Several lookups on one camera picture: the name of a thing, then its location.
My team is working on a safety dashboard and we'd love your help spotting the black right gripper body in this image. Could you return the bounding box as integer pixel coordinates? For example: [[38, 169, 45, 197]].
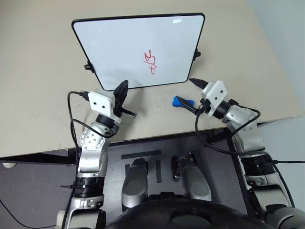
[[198, 98, 211, 115]]

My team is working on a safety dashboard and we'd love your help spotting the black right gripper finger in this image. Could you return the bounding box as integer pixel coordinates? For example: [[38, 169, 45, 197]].
[[189, 78, 208, 90], [178, 96, 200, 115]]

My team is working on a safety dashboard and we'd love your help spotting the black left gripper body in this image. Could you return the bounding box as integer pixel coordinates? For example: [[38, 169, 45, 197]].
[[113, 99, 125, 118]]

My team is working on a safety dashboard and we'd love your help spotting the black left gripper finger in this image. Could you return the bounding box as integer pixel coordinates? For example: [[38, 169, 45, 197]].
[[121, 108, 137, 118], [113, 80, 130, 106]]

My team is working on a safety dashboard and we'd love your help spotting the blue eraser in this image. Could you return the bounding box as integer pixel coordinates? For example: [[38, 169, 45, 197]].
[[172, 95, 195, 108]]

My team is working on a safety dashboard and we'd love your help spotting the dark tape strip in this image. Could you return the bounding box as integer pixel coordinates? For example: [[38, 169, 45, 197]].
[[155, 160, 162, 184], [121, 149, 162, 161]]

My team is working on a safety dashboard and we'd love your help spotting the silver left robot leg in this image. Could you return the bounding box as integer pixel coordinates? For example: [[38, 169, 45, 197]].
[[121, 157, 150, 213]]

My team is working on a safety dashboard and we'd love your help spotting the silver robot leg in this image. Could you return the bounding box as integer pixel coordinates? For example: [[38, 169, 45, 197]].
[[177, 157, 213, 204], [121, 157, 150, 213]]

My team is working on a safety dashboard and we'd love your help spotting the silver right robot leg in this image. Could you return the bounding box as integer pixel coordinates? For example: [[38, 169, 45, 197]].
[[177, 157, 213, 204]]

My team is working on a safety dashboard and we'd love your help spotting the black robot torso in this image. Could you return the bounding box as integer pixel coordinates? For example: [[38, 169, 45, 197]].
[[104, 191, 271, 229]]

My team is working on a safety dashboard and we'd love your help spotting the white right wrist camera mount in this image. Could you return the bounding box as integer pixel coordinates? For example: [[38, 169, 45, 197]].
[[201, 80, 227, 118]]

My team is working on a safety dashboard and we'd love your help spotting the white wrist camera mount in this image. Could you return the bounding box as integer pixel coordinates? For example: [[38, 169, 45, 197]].
[[201, 80, 227, 118], [87, 87, 116, 118]]

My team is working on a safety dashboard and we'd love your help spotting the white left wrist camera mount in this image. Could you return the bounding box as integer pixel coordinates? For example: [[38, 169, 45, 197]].
[[87, 87, 116, 118]]

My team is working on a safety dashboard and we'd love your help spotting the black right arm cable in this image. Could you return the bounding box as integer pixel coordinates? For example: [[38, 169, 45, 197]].
[[194, 104, 296, 208]]

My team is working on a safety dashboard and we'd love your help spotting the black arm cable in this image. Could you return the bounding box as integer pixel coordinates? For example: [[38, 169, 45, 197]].
[[67, 90, 115, 165], [194, 104, 296, 208]]

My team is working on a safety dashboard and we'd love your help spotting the white whiteboard with black frame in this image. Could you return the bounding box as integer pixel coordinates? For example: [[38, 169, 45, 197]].
[[71, 13, 206, 92]]

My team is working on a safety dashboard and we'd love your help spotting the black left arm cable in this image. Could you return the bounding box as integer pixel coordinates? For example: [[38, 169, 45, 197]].
[[67, 90, 115, 165]]

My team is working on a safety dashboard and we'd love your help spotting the thin black floor cable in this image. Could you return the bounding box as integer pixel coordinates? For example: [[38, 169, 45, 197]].
[[0, 198, 58, 229]]

